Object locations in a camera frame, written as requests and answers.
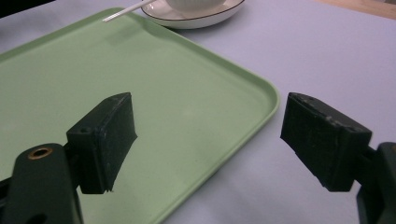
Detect green plastic tray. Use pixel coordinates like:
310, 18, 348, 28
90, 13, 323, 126
0, 7, 280, 224

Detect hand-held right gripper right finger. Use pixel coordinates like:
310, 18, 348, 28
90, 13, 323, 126
280, 91, 396, 224

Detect white stick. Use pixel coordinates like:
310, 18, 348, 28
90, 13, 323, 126
102, 0, 157, 23

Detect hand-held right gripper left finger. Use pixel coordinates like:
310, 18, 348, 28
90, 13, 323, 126
0, 91, 138, 224

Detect white cup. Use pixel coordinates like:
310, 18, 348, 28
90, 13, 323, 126
163, 0, 226, 14

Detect white saucer with dark rim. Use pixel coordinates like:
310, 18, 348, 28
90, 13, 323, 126
140, 0, 246, 30

